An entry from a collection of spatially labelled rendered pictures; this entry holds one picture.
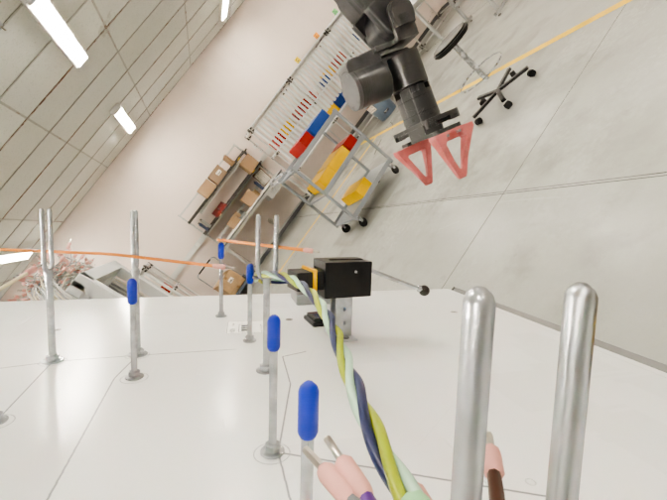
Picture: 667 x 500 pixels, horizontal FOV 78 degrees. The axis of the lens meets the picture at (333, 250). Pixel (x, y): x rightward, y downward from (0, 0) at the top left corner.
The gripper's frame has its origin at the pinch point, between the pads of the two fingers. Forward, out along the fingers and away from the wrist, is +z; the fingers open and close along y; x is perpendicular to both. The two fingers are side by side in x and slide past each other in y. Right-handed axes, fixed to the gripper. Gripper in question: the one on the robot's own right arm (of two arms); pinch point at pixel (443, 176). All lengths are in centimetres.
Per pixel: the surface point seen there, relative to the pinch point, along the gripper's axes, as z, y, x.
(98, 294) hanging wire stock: -3, -39, -63
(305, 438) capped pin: 1, 44, -37
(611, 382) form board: 19.4, 31.2, -10.8
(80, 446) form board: 2, 30, -49
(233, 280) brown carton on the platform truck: 99, -698, -33
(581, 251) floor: 64, -77, 99
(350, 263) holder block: 2.4, 16.0, -24.6
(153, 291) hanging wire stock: 4, -71, -58
